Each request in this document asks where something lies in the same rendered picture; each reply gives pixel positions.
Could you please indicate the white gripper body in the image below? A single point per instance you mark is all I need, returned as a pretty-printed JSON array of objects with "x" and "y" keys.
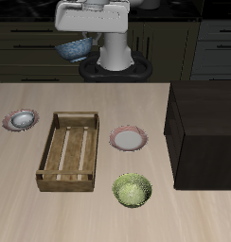
[{"x": 92, "y": 19}]

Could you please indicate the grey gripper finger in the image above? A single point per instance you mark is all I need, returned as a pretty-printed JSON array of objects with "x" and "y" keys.
[
  {"x": 96, "y": 38},
  {"x": 85, "y": 35}
]

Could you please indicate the blue patterned bowl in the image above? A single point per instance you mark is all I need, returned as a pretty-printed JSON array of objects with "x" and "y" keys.
[{"x": 73, "y": 50}]

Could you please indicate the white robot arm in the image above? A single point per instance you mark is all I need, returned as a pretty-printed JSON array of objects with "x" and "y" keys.
[{"x": 115, "y": 50}]

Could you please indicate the white bowl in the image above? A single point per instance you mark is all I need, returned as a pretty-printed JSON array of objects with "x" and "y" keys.
[{"x": 22, "y": 119}]

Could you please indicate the pink-rimmed white plate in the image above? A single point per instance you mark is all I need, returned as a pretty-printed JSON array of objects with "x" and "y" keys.
[
  {"x": 8, "y": 124},
  {"x": 128, "y": 139}
]

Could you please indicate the green bowl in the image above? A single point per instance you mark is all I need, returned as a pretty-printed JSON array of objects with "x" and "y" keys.
[{"x": 132, "y": 190}]

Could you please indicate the dark kitchen cupboards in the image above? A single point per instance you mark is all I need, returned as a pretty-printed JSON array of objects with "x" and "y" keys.
[{"x": 35, "y": 53}]

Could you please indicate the wooden slat tray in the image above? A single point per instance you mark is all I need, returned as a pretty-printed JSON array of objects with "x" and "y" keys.
[{"x": 70, "y": 151}]

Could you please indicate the grey kitchen drawers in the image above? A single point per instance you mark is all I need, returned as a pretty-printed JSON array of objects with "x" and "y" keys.
[{"x": 215, "y": 50}]

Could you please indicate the dark wooden cabinet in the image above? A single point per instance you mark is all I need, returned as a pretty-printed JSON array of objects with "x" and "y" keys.
[{"x": 204, "y": 135}]

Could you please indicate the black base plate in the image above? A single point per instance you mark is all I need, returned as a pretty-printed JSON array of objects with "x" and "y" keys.
[{"x": 141, "y": 71}]

